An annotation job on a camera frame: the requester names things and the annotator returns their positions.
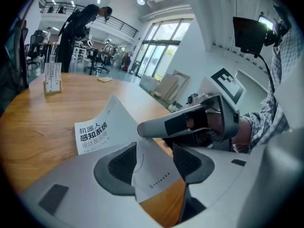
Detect black balcony railing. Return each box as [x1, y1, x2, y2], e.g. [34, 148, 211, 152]
[39, 1, 140, 38]

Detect wooden picture frame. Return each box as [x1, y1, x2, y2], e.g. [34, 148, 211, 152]
[171, 70, 191, 93]

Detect dark mesh office chair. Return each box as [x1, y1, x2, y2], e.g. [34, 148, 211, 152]
[0, 19, 29, 109]

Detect leaning cardboard sheets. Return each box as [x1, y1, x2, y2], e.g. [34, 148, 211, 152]
[156, 73, 179, 102]

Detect person's checked shirt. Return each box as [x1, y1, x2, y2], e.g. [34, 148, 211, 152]
[270, 26, 304, 133]

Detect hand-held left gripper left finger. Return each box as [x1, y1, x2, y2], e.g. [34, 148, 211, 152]
[20, 141, 165, 228]

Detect black camera cable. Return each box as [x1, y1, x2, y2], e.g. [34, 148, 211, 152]
[256, 54, 276, 93]

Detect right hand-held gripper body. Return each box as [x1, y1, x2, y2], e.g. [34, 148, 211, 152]
[189, 67, 247, 152]

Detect black desk with equipment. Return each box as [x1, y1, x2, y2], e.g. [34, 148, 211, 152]
[83, 47, 117, 76]

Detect person's right forearm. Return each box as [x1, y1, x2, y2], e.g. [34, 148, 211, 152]
[232, 79, 292, 154]

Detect white storage box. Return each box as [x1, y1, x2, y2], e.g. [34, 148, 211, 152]
[139, 75, 160, 93]

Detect wooden holder with white cards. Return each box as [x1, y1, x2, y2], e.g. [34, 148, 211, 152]
[43, 62, 63, 95]

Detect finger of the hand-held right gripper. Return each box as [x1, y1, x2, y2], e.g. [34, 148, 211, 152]
[162, 131, 215, 149]
[137, 95, 223, 139]

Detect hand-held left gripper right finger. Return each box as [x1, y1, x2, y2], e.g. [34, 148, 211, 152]
[172, 129, 302, 228]

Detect black office chair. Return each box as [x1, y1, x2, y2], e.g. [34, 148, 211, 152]
[25, 29, 45, 69]

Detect white paperback book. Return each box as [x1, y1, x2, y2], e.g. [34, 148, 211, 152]
[74, 93, 185, 203]

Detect glass entrance doors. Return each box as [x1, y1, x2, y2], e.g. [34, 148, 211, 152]
[134, 20, 191, 78]

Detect black head-worn camera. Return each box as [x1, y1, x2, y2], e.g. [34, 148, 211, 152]
[232, 15, 289, 57]

